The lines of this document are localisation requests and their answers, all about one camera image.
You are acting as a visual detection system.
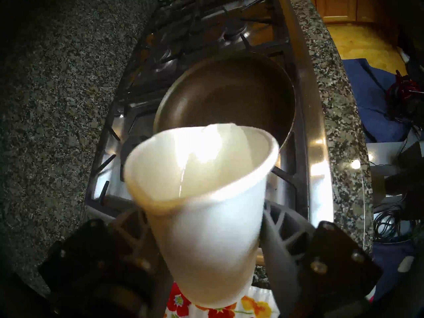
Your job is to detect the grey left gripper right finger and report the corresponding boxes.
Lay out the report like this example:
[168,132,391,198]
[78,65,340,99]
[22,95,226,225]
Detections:
[260,201,383,318]

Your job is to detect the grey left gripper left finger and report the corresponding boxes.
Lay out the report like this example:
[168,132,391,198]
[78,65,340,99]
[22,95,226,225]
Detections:
[38,205,173,318]

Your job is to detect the white paper cup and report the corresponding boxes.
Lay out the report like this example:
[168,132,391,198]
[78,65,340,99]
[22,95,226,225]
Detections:
[123,123,280,308]

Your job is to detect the floral kitchen towel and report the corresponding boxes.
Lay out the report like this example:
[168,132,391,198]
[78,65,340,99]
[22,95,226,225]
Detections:
[164,281,280,318]

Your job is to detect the stainless steel gas cooktop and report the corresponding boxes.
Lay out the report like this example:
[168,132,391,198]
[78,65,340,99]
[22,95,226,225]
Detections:
[84,0,334,228]

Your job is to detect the black cast iron grate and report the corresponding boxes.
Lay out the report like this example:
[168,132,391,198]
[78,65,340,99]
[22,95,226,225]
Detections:
[88,32,298,218]
[132,0,282,56]

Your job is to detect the brown frying pan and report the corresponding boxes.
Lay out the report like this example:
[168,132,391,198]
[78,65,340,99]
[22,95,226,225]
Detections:
[153,51,296,149]

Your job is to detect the wooden lower cabinets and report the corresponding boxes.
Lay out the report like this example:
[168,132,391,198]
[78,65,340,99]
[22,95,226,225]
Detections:
[305,0,398,23]

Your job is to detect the black cable bundle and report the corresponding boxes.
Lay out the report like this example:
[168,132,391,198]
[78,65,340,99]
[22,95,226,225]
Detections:
[374,205,418,243]

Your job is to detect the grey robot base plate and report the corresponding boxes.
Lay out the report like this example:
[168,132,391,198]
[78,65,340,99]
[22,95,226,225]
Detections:
[366,138,418,175]

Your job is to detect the red cable bundle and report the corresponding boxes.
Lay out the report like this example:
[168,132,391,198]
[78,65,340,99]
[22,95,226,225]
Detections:
[386,71,423,112]

